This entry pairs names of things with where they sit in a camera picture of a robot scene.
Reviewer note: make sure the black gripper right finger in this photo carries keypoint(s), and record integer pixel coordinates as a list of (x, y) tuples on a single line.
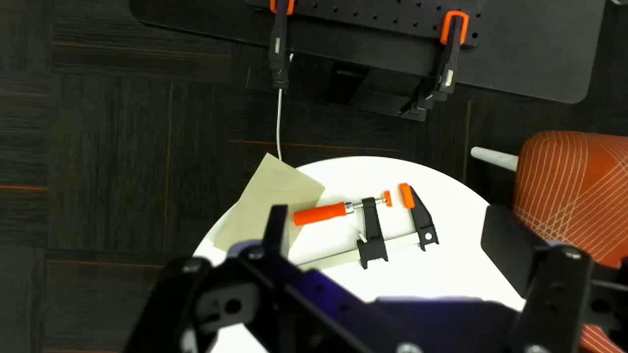
[(555, 295)]

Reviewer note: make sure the orange patterned sofa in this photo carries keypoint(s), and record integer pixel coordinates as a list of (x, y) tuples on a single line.
[(575, 189)]

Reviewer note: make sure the black orange spring clamp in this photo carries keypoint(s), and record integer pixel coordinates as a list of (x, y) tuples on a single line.
[(278, 46), (445, 65)]

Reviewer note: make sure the chrome table base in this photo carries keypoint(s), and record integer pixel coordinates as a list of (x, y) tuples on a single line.
[(278, 130)]

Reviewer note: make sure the white sofa leg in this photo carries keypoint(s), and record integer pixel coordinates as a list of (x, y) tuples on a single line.
[(492, 158)]

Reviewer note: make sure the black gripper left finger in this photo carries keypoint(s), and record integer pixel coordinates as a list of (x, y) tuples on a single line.
[(196, 301)]

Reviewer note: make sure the beige cloth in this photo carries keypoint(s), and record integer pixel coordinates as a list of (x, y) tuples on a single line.
[(267, 197)]

